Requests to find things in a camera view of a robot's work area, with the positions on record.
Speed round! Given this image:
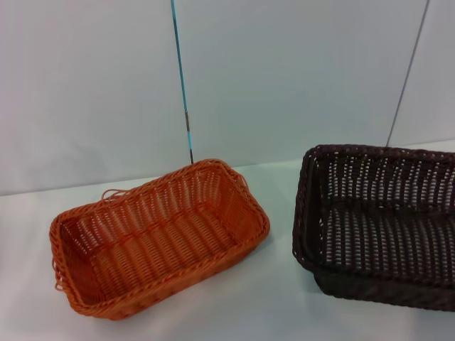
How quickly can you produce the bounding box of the orange woven plastic basket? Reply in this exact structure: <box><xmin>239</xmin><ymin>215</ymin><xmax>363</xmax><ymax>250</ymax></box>
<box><xmin>48</xmin><ymin>158</ymin><xmax>272</xmax><ymax>322</ymax></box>

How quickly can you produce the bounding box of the dark brown woven basket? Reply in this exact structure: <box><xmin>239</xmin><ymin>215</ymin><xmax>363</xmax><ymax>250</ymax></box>
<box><xmin>291</xmin><ymin>143</ymin><xmax>455</xmax><ymax>314</ymax></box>

